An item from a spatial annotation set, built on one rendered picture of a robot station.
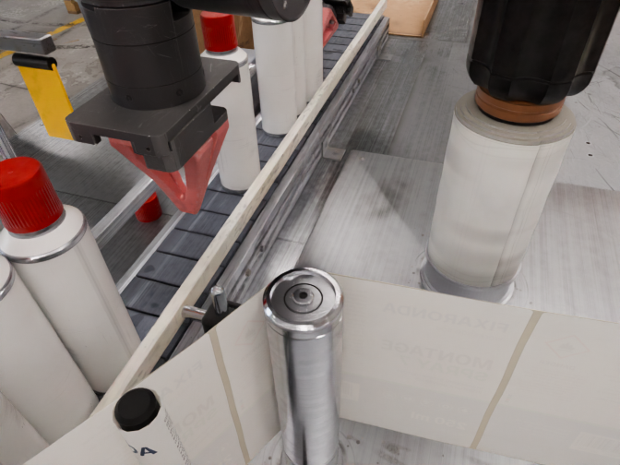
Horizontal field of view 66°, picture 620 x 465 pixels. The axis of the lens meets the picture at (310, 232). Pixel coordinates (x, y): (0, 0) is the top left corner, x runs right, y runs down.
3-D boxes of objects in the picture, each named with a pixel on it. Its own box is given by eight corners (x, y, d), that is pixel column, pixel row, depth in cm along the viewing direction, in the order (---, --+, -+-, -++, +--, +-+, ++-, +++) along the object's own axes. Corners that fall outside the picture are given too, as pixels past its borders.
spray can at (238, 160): (252, 197, 58) (228, 23, 44) (213, 190, 59) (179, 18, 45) (268, 173, 61) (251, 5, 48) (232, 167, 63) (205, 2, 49)
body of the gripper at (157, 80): (244, 87, 33) (230, -30, 28) (167, 166, 26) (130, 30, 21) (164, 76, 35) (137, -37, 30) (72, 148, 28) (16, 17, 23)
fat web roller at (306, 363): (333, 506, 32) (337, 348, 20) (270, 483, 33) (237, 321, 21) (350, 442, 35) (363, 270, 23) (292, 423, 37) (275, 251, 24)
